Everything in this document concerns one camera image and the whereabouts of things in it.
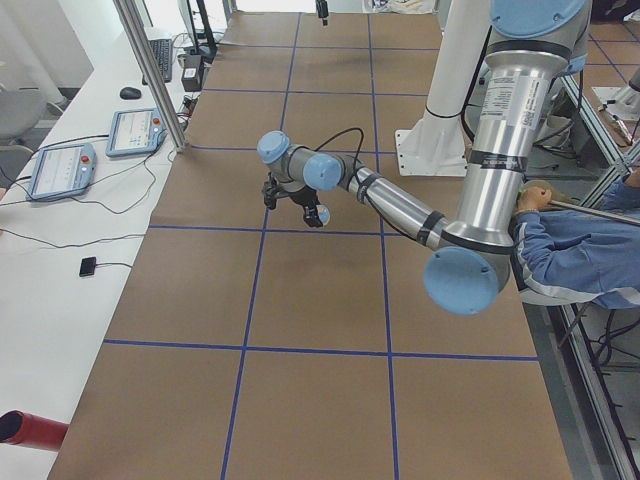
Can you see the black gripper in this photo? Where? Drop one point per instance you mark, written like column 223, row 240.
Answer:
column 322, row 8
column 302, row 197

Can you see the blue white call bell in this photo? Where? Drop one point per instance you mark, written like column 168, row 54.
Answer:
column 324, row 214

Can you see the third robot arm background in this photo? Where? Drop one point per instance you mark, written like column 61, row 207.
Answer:
column 620, row 102

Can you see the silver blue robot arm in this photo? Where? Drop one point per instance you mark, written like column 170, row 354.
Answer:
column 531, row 44

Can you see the black box with label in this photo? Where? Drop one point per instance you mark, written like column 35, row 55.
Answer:
column 192, row 73

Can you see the black keyboard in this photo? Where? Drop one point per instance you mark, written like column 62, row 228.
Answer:
column 162, row 50

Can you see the far blue teach pendant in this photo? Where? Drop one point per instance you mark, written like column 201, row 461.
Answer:
column 135, row 132

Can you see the blue teach pendant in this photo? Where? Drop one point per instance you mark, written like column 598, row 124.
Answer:
column 61, row 172
column 135, row 132

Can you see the black computer mouse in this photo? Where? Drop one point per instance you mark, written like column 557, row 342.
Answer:
column 130, row 93

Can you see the small black square device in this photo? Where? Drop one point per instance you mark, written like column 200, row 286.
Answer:
column 87, row 267

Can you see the near blue teach pendant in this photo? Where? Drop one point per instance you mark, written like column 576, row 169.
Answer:
column 61, row 172

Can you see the person in blue sweater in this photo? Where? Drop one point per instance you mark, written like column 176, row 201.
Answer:
column 574, row 256

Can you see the red bottle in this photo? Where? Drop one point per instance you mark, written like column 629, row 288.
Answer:
column 32, row 431

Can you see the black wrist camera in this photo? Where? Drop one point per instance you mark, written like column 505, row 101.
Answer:
column 270, row 191

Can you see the white camera pole with base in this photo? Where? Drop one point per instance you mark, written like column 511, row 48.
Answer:
column 435, row 146

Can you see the aluminium frame post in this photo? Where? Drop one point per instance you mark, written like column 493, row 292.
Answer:
column 135, row 32

